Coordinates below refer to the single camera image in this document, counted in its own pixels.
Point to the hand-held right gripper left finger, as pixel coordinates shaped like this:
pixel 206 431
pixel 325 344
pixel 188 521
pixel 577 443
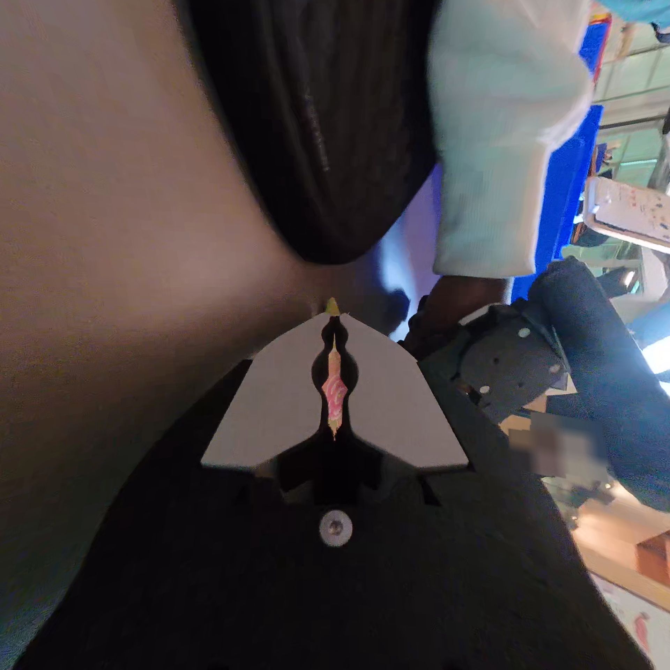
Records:
pixel 272 403

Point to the person's left forearm white sleeve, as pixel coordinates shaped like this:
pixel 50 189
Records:
pixel 497 157

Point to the person's left hand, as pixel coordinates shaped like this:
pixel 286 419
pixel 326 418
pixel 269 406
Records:
pixel 450 309

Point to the pink floral cloth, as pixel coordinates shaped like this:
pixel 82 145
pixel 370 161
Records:
pixel 333 392

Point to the dark blue denim cloth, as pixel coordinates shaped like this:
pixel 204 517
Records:
pixel 602 366

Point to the person's black garment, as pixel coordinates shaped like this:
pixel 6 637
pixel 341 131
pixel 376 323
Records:
pixel 324 131

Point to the white box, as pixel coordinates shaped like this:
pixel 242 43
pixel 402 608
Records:
pixel 628 212

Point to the brown box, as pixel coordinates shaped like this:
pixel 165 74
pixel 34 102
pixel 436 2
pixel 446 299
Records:
pixel 654 557

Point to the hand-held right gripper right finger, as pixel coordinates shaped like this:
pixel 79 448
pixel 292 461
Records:
pixel 398 403

